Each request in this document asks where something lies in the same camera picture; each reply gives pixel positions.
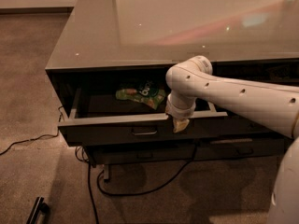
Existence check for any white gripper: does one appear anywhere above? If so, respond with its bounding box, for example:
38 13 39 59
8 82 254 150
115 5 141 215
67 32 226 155
165 93 196 133

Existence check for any black object on floor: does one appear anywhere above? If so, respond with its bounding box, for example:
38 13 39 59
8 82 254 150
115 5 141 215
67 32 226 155
26 197 50 224

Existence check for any thick black floor cable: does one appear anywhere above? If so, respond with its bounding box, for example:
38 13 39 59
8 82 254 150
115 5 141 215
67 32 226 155
86 142 199 224

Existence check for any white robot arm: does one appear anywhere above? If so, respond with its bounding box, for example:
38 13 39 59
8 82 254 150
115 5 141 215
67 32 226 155
165 56 299 224

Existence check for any dark grey drawer cabinet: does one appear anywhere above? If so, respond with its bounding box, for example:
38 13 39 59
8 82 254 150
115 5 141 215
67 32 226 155
44 0 299 183

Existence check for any thin black floor cable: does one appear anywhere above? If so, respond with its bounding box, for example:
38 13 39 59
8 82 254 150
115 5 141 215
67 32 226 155
0 105 90 164

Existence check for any green snack bag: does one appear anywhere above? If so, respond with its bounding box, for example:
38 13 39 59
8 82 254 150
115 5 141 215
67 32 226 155
115 80 166 110

